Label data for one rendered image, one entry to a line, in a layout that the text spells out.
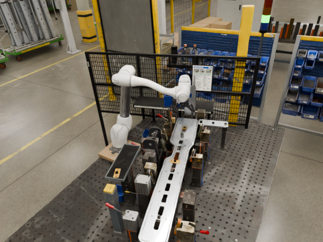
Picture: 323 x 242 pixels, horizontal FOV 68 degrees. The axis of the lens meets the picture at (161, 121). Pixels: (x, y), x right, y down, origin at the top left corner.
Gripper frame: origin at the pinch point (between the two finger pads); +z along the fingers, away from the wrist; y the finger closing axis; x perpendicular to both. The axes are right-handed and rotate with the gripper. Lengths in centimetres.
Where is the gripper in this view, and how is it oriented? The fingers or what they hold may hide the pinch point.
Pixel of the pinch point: (184, 116)
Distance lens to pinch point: 228.2
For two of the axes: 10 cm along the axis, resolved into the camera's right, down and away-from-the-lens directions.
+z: 0.5, 8.3, 5.5
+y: 9.7, 0.9, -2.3
